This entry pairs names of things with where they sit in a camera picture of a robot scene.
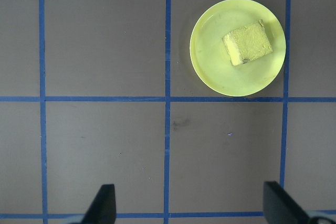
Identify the yellow foam block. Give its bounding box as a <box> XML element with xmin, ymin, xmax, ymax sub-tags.
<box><xmin>222</xmin><ymin>19</ymin><xmax>273</xmax><ymax>67</ymax></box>

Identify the yellow round plate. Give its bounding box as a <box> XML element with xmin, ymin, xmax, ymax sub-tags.
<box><xmin>190</xmin><ymin>0</ymin><xmax>286</xmax><ymax>97</ymax></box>

